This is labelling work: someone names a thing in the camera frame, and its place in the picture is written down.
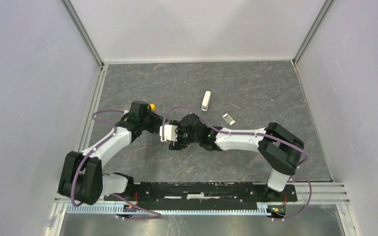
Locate white stapler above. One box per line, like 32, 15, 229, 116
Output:
201, 91, 211, 111

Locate white staple box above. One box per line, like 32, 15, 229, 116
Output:
222, 113, 235, 125

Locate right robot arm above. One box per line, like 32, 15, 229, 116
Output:
159, 114, 307, 201

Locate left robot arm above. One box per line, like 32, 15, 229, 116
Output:
58, 101, 163, 207

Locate yellow cube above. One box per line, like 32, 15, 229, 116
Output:
150, 103, 156, 111

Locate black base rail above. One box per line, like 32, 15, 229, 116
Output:
121, 181, 298, 210

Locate white slotted cable duct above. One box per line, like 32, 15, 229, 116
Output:
66, 203, 285, 216

